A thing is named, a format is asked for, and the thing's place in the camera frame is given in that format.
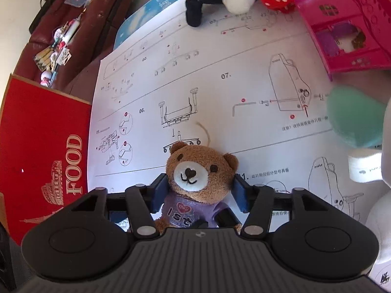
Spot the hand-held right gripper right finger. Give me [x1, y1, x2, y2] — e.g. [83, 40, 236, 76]
[234, 173, 339, 239]

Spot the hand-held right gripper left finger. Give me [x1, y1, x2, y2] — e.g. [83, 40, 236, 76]
[63, 173, 168, 239]

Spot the brown teddy bear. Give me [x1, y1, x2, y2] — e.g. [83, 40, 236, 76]
[153, 121, 245, 235]

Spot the red printed cardboard box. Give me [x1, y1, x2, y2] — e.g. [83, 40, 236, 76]
[0, 73, 92, 246]

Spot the white instruction sheet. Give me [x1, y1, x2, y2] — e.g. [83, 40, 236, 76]
[87, 0, 391, 287]

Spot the green ball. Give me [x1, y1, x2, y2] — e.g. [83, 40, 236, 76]
[326, 86, 387, 148]

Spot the white plush toy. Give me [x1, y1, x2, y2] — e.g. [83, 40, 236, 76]
[348, 98, 391, 269]

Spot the pile of small toys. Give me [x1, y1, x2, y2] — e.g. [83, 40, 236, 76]
[33, 14, 84, 86]

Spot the blue printed sheet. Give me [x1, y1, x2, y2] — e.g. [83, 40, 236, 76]
[114, 0, 187, 50]

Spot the dark red leather sofa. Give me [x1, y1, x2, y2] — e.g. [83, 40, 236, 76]
[0, 0, 147, 104]

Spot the black bag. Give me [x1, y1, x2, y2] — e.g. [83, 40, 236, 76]
[28, 0, 63, 35]

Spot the pink plastic toy house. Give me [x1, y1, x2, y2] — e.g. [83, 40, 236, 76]
[295, 0, 391, 81]

